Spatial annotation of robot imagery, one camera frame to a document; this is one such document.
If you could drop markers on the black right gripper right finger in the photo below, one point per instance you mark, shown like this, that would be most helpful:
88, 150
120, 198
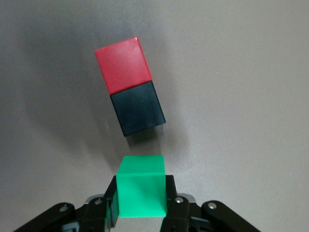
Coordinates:
178, 215

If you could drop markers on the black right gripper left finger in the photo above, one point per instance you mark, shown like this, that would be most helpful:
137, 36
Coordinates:
94, 212

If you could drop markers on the green cube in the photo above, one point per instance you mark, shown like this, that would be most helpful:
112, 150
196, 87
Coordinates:
141, 191

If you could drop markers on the black cube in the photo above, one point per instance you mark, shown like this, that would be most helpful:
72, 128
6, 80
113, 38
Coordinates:
137, 108

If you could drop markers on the red cube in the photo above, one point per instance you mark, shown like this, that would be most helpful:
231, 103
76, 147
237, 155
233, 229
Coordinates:
123, 65

